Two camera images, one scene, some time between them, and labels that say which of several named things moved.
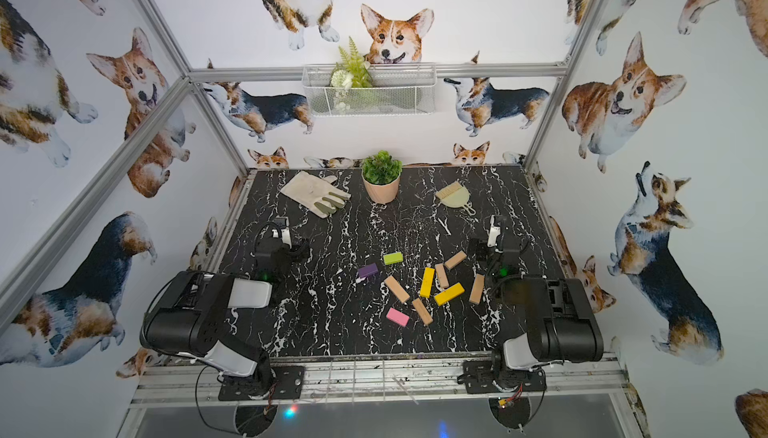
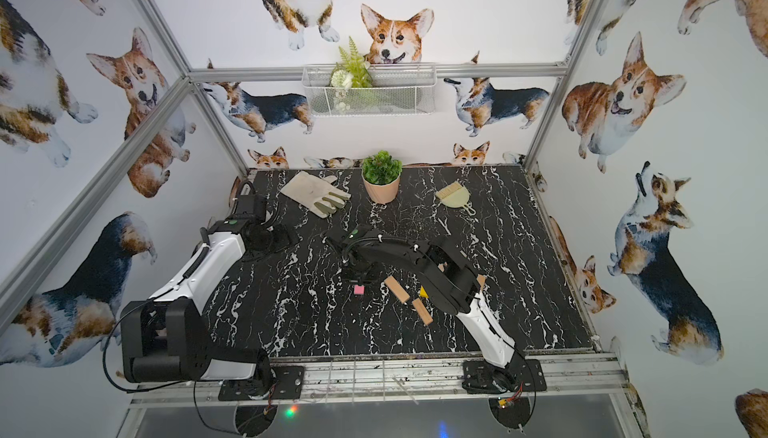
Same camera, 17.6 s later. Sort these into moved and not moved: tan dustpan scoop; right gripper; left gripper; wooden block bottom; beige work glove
Moved: left gripper; right gripper
Not moved: tan dustpan scoop; beige work glove; wooden block bottom
